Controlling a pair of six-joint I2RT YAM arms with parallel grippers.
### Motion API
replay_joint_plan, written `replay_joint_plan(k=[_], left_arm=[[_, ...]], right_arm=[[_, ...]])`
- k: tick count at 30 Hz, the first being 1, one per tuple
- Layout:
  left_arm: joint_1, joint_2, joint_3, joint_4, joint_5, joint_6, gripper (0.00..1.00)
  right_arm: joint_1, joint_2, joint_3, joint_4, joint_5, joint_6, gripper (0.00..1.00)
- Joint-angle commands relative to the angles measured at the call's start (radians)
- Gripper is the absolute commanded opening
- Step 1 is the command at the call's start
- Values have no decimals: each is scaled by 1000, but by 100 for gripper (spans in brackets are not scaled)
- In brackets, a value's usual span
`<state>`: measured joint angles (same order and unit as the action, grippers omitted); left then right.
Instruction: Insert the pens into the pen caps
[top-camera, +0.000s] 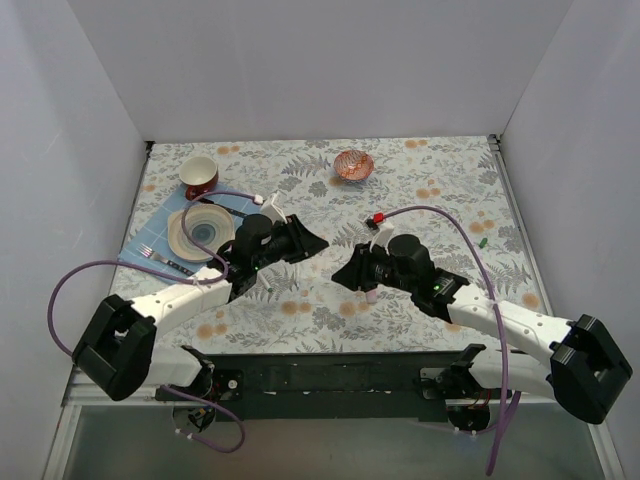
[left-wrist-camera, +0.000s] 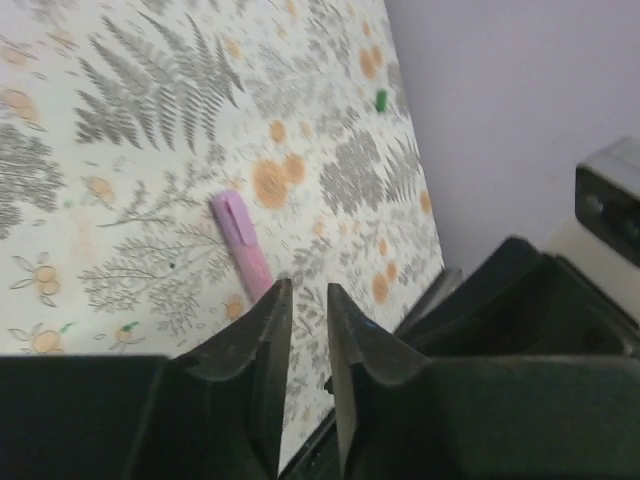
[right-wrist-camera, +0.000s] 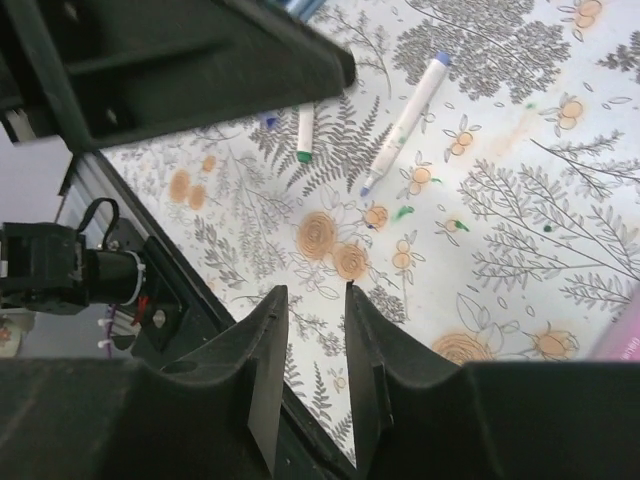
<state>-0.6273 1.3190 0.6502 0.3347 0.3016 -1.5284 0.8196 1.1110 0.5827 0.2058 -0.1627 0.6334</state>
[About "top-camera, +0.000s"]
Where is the floral tablecloth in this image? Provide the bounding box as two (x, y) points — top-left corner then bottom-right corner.
(129, 136), (549, 353)

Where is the beige plate with blue rings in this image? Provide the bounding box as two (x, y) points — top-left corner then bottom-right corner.
(167, 204), (235, 263)

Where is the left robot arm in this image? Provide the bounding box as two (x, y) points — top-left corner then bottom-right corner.
(72, 214), (328, 401)

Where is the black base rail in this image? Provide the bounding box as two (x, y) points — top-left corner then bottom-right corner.
(89, 349), (571, 424)

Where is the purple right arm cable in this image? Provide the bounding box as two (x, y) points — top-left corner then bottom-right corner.
(382, 204), (521, 477)

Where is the orange patterned bowl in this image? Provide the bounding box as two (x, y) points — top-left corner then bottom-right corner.
(333, 150), (374, 183)

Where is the red ceramic mug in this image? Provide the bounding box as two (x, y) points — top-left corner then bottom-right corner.
(179, 156), (219, 200)

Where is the pink highlighter pen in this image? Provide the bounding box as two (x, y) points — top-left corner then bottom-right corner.
(365, 289), (377, 304)

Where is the white pen with blue tip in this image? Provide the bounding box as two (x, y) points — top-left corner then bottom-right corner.
(292, 263), (300, 290)

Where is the black handled fork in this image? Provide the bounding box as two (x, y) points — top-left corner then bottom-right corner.
(137, 244), (194, 277)

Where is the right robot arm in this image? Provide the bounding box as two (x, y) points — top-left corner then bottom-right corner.
(331, 234), (633, 424)

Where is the blue checked cloth napkin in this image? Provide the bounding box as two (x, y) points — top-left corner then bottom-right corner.
(119, 184), (260, 278)

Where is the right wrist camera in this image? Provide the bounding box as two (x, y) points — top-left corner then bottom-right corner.
(365, 212), (394, 249)

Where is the white pen with green tip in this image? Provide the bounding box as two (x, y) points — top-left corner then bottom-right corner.
(261, 278), (273, 292)

